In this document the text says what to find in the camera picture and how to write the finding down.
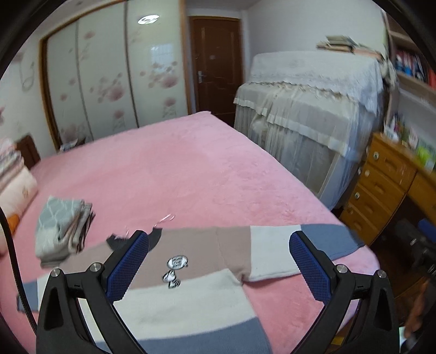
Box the pile of books on top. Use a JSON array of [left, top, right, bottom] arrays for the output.
[[316, 35, 385, 60]]

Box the folded striped garment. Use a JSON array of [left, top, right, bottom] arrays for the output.
[[40, 202, 96, 268]]

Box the wooden drawer desk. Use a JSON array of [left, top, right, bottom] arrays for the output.
[[340, 133, 435, 246]]

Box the floral sliding wardrobe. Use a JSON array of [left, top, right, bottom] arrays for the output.
[[40, 1, 191, 148]]

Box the bookshelf with books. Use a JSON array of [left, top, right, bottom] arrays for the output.
[[383, 13, 435, 164]]

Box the black cable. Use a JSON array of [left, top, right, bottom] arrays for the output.
[[0, 205, 39, 336]]

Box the pink cartoon pillow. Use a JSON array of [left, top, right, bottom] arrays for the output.
[[1, 167, 38, 234]]

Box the stack of folded quilts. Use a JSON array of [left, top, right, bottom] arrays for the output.
[[0, 138, 24, 192]]

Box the colour-block knit sweater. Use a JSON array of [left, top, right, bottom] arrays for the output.
[[16, 223, 366, 354]]

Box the cloth-covered furniture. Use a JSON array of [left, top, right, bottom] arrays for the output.
[[234, 50, 396, 209]]

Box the brown wooden door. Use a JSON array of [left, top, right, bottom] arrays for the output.
[[189, 16, 243, 126]]

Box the dark wooden headboard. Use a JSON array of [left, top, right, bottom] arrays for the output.
[[15, 134, 41, 170]]

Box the pink bed blanket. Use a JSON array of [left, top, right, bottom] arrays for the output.
[[0, 111, 382, 354]]

